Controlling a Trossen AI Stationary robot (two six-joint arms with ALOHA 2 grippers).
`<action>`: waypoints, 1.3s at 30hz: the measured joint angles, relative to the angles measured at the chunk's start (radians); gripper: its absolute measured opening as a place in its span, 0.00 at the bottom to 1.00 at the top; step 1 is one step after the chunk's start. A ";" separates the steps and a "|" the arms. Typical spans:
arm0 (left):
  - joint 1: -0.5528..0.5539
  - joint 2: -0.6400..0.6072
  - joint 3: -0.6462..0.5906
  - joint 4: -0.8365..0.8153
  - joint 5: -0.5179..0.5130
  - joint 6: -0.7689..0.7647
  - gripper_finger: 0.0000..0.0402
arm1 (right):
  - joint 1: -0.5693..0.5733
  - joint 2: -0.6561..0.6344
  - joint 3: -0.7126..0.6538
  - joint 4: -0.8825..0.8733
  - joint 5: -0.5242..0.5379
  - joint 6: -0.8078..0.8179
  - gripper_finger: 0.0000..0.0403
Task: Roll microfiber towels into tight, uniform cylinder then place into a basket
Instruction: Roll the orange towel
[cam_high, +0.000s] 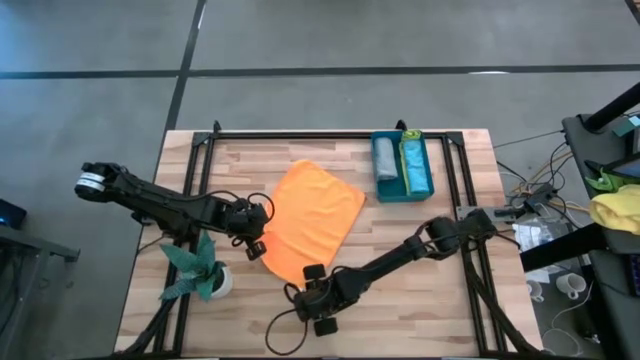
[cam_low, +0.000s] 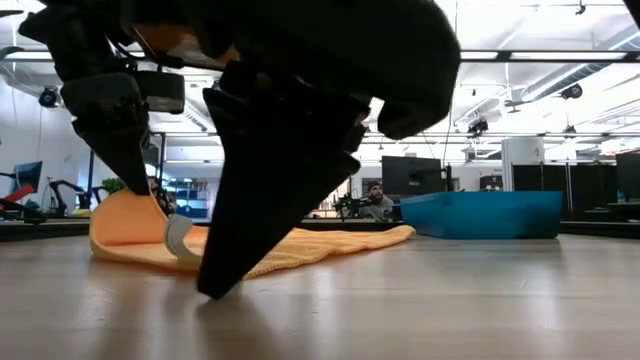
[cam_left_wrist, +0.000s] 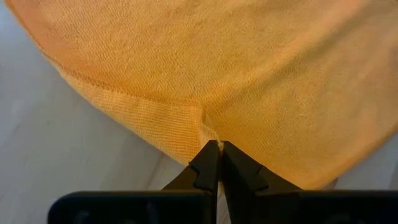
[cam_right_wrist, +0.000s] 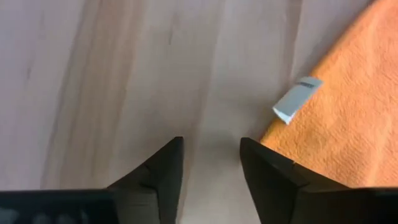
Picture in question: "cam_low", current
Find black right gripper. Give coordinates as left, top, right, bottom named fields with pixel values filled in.
left=204, top=0, right=462, bottom=142

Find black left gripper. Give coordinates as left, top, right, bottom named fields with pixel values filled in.
left=59, top=72, right=152, bottom=197

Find orange microfiber towel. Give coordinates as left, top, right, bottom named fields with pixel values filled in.
left=89, top=188, right=417, bottom=280

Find teal plastic basket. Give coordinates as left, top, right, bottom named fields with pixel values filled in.
left=399, top=190, right=564, bottom=240

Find small background potted plant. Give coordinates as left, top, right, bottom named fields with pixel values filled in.
left=102, top=177, right=127, bottom=196

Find blue storage bins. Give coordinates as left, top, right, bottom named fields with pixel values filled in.
left=172, top=178, right=211, bottom=220

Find round black ceiling fixture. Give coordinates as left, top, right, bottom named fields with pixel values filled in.
left=559, top=82, right=585, bottom=101
left=38, top=84, right=64, bottom=110

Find dark computer monitor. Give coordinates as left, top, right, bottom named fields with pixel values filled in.
left=10, top=159, right=44, bottom=196

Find person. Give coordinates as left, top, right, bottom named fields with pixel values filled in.
left=359, top=180, right=397, bottom=222

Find black background screen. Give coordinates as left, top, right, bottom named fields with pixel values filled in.
left=381, top=155, right=444, bottom=195

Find long ceiling light bar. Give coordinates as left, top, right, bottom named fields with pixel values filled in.
left=0, top=48, right=640, bottom=63

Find black cabinets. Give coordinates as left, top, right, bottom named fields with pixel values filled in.
left=512, top=162, right=619, bottom=206

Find dark background monitor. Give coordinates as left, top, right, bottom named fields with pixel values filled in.
left=615, top=152, right=640, bottom=201

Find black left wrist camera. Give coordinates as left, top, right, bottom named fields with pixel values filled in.
left=133, top=69, right=187, bottom=115

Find black aluminium table frame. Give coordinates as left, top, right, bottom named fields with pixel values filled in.
left=0, top=217, right=640, bottom=241

